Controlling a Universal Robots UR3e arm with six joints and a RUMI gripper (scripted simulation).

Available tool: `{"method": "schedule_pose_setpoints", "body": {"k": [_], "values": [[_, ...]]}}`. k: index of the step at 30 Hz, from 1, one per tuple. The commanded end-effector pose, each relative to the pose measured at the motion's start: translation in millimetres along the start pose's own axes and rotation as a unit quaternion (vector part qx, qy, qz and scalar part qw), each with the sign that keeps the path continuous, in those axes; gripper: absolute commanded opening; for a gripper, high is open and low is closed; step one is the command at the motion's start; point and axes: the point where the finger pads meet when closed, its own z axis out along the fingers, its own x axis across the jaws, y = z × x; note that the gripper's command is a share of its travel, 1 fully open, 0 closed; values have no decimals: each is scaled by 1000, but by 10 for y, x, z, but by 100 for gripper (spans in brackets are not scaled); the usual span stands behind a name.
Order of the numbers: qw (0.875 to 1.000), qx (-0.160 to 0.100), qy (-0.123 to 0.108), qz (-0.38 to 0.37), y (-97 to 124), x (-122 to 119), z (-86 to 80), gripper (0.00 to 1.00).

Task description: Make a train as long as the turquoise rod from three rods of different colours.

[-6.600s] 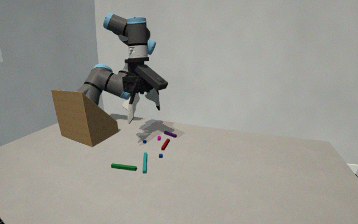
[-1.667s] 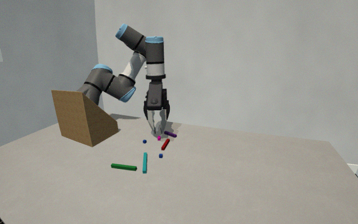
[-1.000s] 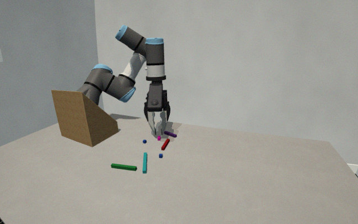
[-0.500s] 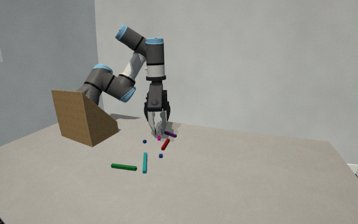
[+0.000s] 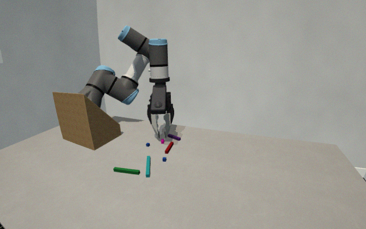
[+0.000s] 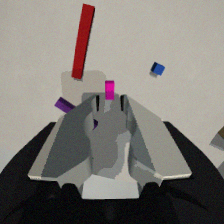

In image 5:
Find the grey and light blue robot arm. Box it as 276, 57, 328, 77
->
79, 26, 168, 115

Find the green rod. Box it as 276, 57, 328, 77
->
113, 167, 140, 175

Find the red rod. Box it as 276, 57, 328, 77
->
165, 142, 174, 154

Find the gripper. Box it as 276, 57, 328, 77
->
147, 77, 174, 138

